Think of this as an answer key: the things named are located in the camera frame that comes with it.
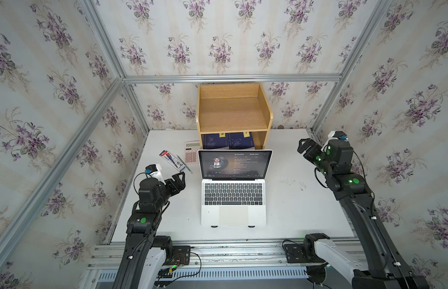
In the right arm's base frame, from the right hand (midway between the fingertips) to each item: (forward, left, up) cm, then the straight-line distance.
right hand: (310, 145), depth 72 cm
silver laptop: (-2, +31, -35) cm, 47 cm away
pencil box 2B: (+14, +70, -29) cm, 77 cm away
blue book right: (+13, +29, -13) cm, 34 cm away
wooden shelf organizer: (+17, +31, +1) cm, 35 cm away
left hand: (-10, +53, -10) cm, 55 cm away
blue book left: (+13, +41, -13) cm, 45 cm away
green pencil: (+9, +58, -30) cm, 66 cm away
